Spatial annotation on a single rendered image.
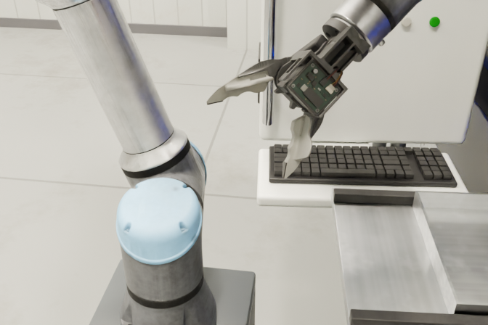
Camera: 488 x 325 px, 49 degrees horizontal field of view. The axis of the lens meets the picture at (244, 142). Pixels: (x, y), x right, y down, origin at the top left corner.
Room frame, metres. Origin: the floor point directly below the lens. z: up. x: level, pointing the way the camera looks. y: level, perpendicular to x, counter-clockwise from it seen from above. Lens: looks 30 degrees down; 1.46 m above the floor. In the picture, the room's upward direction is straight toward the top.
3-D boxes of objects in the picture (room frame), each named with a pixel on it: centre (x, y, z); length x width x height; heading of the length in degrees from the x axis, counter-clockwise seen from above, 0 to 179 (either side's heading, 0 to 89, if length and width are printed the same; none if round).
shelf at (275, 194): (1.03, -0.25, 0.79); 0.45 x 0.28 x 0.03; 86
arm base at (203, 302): (0.59, 0.12, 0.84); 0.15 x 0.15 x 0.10
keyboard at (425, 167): (1.01, -0.26, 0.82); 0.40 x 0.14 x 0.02; 87
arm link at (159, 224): (0.60, 0.12, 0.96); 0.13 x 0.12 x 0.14; 2
